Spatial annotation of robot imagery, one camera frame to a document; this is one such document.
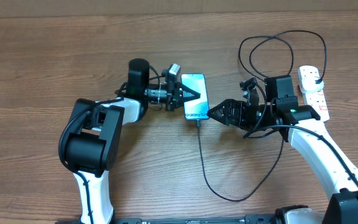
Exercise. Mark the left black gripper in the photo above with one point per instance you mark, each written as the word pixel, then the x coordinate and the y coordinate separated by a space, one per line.
pixel 173 98

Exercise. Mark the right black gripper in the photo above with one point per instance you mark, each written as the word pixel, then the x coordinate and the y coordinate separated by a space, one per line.
pixel 238 120

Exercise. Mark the Samsung Galaxy smartphone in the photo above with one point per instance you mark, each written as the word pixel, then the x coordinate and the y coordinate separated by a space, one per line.
pixel 196 109

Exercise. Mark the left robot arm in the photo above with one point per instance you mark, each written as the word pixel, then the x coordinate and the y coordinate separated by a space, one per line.
pixel 89 143

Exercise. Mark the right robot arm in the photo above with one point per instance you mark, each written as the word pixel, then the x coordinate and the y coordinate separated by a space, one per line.
pixel 277 108

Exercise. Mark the white charger plug adapter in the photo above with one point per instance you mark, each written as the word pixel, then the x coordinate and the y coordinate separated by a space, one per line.
pixel 310 85

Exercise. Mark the white power strip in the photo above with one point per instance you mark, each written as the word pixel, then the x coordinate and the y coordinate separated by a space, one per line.
pixel 316 100

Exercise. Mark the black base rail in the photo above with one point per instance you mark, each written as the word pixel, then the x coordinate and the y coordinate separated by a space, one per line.
pixel 194 221

